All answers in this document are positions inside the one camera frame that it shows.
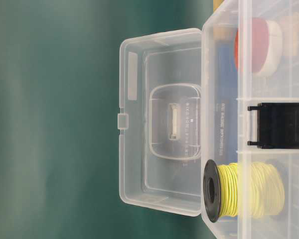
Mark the clear plastic tool box lid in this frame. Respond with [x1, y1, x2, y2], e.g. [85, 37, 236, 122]
[118, 28, 205, 217]

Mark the blue box inside tool box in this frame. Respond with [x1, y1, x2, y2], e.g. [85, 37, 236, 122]
[214, 40, 238, 165]

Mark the clear plastic tool box base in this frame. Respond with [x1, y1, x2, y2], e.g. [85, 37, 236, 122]
[201, 0, 299, 239]

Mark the black tool box latch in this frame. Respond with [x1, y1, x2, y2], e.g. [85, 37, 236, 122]
[247, 103, 299, 149]

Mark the red and white tape roll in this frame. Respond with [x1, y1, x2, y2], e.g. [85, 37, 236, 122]
[233, 19, 283, 76]

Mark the yellow wire spool black flange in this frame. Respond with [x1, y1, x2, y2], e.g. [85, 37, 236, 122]
[203, 159, 286, 223]

